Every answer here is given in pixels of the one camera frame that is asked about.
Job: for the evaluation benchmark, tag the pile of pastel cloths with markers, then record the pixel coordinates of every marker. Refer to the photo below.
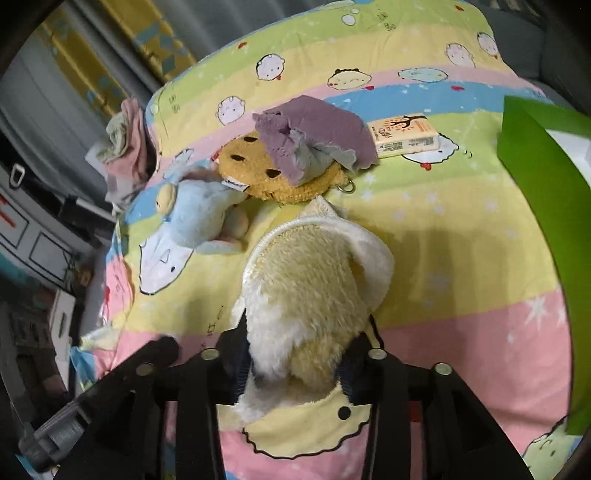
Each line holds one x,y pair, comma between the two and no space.
124,156

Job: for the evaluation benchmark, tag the colourful striped cartoon blanket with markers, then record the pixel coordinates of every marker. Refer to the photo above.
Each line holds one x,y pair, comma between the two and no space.
474,284

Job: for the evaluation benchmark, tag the dark grey sofa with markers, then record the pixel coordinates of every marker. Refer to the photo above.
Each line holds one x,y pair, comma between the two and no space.
544,44

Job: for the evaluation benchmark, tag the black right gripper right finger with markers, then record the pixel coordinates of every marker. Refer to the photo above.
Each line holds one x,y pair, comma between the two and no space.
459,437

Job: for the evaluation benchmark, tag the grey yellow curtain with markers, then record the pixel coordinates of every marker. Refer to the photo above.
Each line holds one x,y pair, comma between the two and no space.
70,64

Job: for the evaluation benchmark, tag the mauve folded cloth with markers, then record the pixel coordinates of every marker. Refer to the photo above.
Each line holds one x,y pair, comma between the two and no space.
305,135

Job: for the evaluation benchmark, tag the light blue plush toy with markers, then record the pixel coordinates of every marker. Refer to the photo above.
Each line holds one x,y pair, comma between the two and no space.
201,212

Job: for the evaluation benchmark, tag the orange cookie plush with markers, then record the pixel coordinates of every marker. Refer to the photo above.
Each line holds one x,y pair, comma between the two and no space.
245,163

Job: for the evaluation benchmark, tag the cream fluffy plush pouch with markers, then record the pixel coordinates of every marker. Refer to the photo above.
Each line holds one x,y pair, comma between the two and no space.
308,290

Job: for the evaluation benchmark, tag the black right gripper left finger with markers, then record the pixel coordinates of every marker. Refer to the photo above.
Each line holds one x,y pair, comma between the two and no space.
123,414

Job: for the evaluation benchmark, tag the white cabinet with drawers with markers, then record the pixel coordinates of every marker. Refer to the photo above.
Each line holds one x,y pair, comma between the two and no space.
52,242

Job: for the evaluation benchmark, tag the green rimmed white bin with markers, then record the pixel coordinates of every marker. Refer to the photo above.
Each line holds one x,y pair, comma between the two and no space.
546,150

